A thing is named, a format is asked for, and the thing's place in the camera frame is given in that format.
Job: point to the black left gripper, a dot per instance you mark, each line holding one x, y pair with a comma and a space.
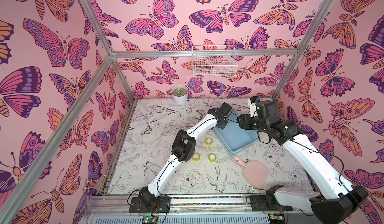
225, 123

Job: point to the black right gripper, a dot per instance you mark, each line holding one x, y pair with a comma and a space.
244, 123

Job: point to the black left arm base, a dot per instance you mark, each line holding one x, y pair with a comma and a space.
146, 202

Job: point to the white wire wall basket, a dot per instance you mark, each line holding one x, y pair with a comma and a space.
212, 63

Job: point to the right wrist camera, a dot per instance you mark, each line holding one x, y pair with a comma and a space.
254, 99

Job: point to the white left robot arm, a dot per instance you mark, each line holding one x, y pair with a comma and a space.
184, 146

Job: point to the white plant pot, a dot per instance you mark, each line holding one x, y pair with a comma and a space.
180, 100

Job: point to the pink dustpan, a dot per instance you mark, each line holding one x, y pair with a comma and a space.
254, 172

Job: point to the yellow tape roll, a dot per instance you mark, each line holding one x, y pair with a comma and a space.
196, 157
208, 141
212, 158

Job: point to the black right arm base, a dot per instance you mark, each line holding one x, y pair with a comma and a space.
267, 201

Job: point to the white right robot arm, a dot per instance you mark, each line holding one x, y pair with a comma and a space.
336, 199

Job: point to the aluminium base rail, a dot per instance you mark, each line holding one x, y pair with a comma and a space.
247, 203

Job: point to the light blue storage basket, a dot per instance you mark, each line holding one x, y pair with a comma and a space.
233, 138

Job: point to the green succulent plant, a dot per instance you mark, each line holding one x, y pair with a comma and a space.
179, 92

